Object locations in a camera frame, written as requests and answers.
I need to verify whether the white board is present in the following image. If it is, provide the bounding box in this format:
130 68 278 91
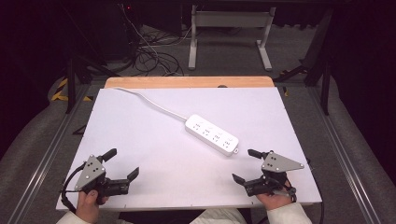
55 87 323 212

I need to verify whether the white metal table frame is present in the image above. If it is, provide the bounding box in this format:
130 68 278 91
188 4 277 72

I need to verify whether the yellow black hazard tape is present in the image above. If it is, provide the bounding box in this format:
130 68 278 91
50 77 94 103

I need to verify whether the person's lap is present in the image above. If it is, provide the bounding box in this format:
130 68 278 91
189 207 248 224

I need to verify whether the person's left hand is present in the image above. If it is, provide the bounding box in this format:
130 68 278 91
75 189 110 224

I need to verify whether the white power strip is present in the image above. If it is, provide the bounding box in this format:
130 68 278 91
184 114 240 158

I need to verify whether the person's right hand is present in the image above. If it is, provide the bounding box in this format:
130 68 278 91
255 182 297 212

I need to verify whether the black computer case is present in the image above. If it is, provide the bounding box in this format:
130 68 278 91
92 2 142 61

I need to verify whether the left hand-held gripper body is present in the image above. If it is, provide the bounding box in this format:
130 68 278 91
74 154 131 205

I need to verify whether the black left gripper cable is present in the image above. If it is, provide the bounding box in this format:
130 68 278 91
60 162 87 215

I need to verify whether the aluminium floor rail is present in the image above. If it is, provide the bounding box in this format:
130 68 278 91
14 83 92 224
307 87 383 224

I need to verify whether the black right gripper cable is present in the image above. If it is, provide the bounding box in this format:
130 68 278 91
270 178 299 203

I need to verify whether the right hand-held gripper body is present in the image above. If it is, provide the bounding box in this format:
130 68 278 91
243 150 305 198

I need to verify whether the white power strip cable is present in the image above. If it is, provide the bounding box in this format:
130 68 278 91
108 87 189 122

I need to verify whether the tangle of floor cables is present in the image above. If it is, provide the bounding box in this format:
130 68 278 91
118 3 194 77

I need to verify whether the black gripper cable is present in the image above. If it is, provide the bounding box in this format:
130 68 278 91
270 178 299 203
60 162 87 215

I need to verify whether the black metal stand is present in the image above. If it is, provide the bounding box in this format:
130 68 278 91
64 55 121 115
273 8 333 117

